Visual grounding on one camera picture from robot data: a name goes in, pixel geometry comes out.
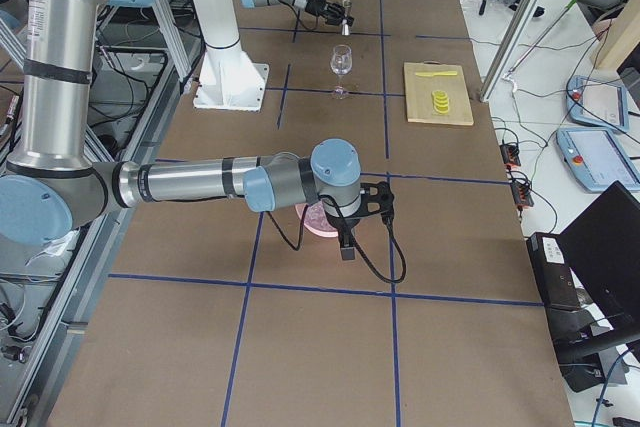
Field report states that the bamboo cutting board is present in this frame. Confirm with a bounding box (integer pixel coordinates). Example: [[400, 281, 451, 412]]
[[403, 62, 474, 127]]

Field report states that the metal grabber stick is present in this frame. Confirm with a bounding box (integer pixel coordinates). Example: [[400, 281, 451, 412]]
[[501, 0, 578, 91]]

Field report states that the wooden block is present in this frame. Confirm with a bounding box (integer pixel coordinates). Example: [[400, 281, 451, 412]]
[[593, 0, 639, 70]]

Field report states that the steel double jigger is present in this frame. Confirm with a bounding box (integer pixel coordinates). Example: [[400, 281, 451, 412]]
[[341, 0, 353, 37]]

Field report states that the clear wine glass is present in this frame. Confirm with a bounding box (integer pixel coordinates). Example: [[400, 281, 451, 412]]
[[330, 45, 352, 99]]

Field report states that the black box with label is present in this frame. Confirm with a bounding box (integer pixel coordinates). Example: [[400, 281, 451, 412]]
[[526, 232, 581, 312]]

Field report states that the black camera cable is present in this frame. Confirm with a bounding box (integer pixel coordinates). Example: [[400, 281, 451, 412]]
[[264, 191, 407, 283], [294, 6, 326, 33]]

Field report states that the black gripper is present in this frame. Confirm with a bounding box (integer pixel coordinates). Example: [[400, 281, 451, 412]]
[[329, 216, 356, 261], [304, 0, 354, 27]]

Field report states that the orange black connector far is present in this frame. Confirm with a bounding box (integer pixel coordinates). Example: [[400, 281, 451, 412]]
[[499, 143, 521, 170]]

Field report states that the yellow plastic knife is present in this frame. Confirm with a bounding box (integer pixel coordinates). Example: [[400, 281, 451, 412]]
[[414, 70, 458, 78]]

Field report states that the black monitor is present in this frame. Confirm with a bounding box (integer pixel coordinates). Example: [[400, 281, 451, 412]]
[[556, 181, 639, 363]]

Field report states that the orange black connector near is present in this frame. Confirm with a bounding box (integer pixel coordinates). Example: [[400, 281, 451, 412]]
[[508, 171, 534, 210]]

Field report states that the aluminium frame post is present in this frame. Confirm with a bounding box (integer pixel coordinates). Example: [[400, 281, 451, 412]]
[[479, 0, 539, 102]]

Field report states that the blue teach pendant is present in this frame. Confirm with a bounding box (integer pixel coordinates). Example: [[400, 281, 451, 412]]
[[556, 127, 639, 193], [566, 75, 630, 133]]

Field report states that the pink bowl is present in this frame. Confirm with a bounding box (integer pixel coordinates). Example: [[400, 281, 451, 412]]
[[295, 202, 338, 238]]

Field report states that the near blue teach pendant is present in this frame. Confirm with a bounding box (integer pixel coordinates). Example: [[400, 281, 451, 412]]
[[556, 127, 639, 193]]

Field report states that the ice cubes pile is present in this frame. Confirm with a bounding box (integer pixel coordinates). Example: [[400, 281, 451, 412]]
[[305, 204, 331, 231]]

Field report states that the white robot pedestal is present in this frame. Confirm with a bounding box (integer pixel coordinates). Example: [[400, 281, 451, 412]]
[[193, 0, 269, 112]]

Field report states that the orange black connector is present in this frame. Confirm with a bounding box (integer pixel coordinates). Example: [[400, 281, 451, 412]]
[[508, 171, 534, 210], [499, 143, 521, 170]]

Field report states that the far blue teach pendant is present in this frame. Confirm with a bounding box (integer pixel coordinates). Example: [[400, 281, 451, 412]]
[[566, 75, 630, 133]]

